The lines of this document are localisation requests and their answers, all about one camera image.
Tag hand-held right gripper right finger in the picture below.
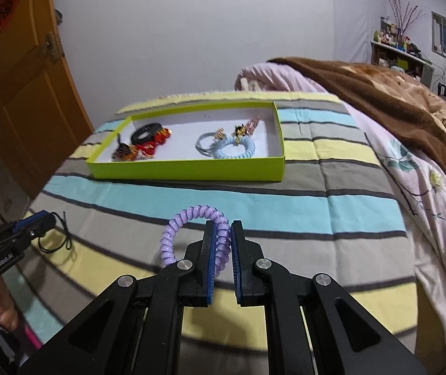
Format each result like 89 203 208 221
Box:
231 221 428 375

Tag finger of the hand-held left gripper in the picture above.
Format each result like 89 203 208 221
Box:
23 222 55 242
13 210 57 236

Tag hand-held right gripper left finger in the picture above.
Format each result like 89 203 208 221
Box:
18 221 218 375

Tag black cord hair tie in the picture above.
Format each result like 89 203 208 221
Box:
37 211 74 253

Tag purple spiral hair tie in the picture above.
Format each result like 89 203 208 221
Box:
160 204 232 278

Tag green cardboard box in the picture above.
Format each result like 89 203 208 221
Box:
86 101 286 182

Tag dark red bead bracelet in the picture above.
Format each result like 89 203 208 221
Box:
111 133 138 163

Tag light blue spiral hair tie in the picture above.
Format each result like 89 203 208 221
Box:
211 136 255 160

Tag grey hair ties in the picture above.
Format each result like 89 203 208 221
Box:
195 132 223 157

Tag red knot ornament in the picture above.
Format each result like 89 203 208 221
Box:
137 127 173 160

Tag striped blanket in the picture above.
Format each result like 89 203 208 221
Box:
0 91 423 375

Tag wooden door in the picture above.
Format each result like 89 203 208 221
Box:
0 0 95 201

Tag black wristband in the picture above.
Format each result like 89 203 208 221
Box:
130 124 163 145

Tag pink metallic hair clip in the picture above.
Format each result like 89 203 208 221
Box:
243 116 263 135

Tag metal door lock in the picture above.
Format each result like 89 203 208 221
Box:
44 32 66 64

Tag pink floral quilt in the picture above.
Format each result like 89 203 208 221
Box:
234 62 446 357

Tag red door decoration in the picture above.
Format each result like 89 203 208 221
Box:
0 0 19 34

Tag brown fleece blanket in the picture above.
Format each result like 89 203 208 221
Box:
266 57 446 237

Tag vase of blossom branches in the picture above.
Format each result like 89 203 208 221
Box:
388 0 427 45

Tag cluttered wall shelf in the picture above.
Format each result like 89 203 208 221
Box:
370 17 435 87

